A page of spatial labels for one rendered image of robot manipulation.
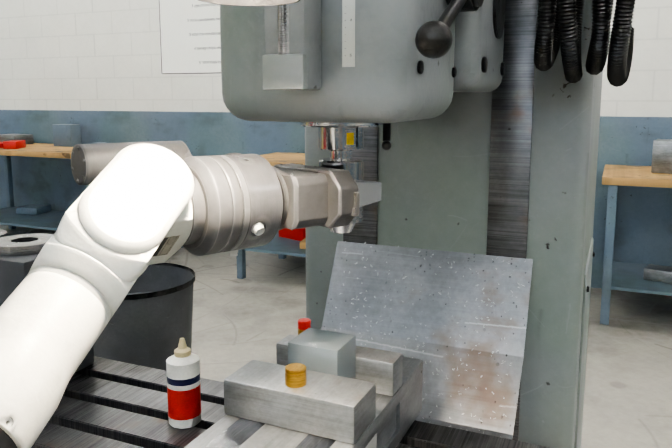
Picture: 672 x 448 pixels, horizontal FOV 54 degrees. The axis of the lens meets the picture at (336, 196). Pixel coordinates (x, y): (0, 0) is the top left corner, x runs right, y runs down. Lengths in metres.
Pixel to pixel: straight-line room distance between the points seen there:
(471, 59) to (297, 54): 0.25
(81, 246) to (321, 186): 0.24
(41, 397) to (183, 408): 0.42
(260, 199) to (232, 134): 5.13
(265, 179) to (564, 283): 0.58
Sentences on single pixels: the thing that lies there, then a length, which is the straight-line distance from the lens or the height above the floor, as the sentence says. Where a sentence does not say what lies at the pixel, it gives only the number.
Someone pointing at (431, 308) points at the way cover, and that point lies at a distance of 1.04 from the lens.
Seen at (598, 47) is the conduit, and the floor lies 1.39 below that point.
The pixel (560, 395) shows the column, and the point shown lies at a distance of 1.10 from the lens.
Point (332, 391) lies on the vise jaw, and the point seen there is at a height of 1.04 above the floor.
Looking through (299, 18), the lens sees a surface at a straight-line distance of 0.57.
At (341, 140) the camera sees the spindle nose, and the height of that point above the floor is 1.29.
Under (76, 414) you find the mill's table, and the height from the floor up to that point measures 0.93.
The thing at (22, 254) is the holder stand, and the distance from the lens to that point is 1.00.
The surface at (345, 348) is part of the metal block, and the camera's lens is 0.73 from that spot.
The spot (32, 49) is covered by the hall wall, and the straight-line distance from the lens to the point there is 7.19.
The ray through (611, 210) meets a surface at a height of 0.69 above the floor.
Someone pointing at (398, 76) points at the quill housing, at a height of 1.35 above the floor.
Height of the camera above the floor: 1.33
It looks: 9 degrees down
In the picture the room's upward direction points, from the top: straight up
